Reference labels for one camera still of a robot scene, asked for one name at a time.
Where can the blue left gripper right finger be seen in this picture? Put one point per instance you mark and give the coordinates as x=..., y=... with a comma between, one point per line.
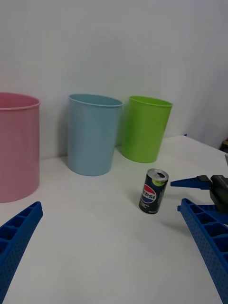
x=209, y=247

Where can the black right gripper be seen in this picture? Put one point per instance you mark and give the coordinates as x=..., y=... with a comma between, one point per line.
x=221, y=192

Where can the black drink can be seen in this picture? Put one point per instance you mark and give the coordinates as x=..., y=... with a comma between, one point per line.
x=152, y=194

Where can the pale blue plastic bin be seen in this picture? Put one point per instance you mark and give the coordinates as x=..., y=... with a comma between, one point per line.
x=91, y=140

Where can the green plastic bin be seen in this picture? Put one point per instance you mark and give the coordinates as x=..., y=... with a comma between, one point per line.
x=142, y=133

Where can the pink plastic bin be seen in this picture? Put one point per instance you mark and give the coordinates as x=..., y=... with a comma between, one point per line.
x=16, y=147

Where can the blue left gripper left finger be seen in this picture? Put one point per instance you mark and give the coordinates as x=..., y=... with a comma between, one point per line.
x=16, y=242

